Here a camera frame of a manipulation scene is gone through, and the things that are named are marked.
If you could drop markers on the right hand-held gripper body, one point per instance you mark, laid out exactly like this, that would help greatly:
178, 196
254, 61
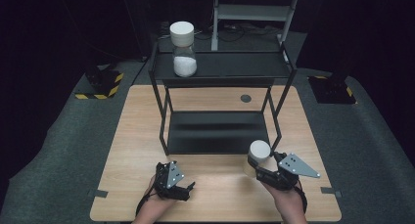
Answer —
295, 167

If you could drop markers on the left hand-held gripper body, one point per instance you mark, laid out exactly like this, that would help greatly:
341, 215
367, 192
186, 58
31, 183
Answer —
173, 176

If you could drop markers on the jar of beige powder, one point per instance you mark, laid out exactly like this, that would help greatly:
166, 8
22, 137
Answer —
260, 150

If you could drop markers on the black metal shelf rack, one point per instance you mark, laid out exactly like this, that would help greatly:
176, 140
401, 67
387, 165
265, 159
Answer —
218, 132

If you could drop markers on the jar of white granules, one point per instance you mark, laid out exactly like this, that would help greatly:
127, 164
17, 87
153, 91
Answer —
184, 59

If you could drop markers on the person's left hand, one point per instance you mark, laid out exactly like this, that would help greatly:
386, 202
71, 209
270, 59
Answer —
156, 204

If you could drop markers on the person's right hand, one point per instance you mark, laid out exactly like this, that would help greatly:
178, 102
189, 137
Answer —
287, 201

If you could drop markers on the grey tape strip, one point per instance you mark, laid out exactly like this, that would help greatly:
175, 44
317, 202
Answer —
330, 191
98, 193

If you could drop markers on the round black table grommet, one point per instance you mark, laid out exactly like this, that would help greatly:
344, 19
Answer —
246, 98

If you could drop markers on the black yellow striped stand base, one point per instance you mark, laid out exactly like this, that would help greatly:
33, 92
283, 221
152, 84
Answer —
109, 83
331, 90

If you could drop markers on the white metal stand frame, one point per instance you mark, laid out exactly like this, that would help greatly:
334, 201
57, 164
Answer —
253, 12

